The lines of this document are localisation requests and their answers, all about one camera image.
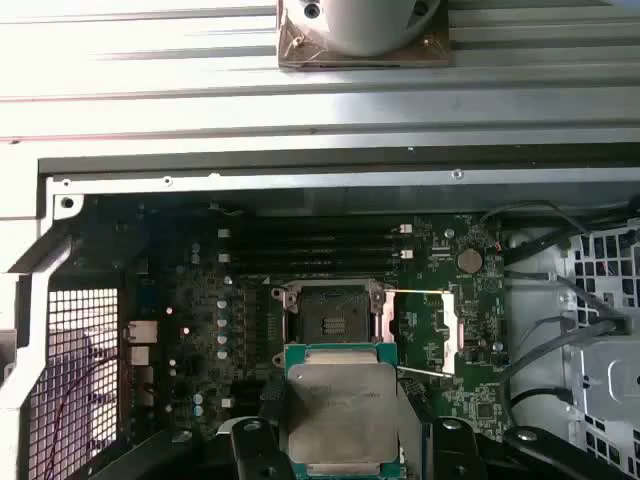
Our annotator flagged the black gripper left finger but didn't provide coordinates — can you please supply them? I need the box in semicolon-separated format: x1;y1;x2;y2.
74;418;296;480

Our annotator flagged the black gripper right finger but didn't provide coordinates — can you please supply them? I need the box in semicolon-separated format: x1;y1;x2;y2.
430;415;640;480

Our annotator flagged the CPU with silver top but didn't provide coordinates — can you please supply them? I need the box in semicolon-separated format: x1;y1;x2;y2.
280;342;401;480

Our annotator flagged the metal socket cover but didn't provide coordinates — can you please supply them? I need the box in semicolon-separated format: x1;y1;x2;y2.
372;279;459;377

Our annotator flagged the black RAM slot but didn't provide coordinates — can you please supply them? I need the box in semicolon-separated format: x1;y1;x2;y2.
218;232;415;247
218;245;415;260
218;218;415;234
218;257;415;274

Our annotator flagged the green motherboard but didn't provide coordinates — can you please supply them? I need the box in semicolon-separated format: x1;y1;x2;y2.
82;194;506;451

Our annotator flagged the metal drive cage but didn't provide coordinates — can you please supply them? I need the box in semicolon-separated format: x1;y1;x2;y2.
559;219;640;480

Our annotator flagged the round coin cell battery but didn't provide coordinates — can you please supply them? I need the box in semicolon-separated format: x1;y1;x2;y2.
456;247;484;274

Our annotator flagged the black PC case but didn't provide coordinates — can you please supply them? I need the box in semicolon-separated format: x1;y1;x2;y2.
0;147;640;480

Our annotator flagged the black data cable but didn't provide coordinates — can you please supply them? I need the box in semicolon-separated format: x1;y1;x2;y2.
499;272;631;436

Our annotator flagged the thin black wire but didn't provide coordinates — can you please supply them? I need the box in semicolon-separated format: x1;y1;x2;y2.
479;199;589;236

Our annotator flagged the square brown base plate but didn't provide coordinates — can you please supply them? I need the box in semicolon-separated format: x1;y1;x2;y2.
276;0;454;72

